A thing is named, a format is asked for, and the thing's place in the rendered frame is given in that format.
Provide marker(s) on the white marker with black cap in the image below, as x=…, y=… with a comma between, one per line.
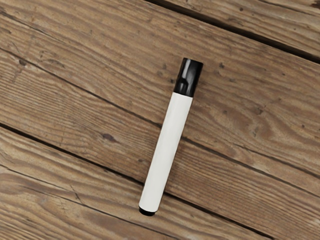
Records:
x=167, y=145

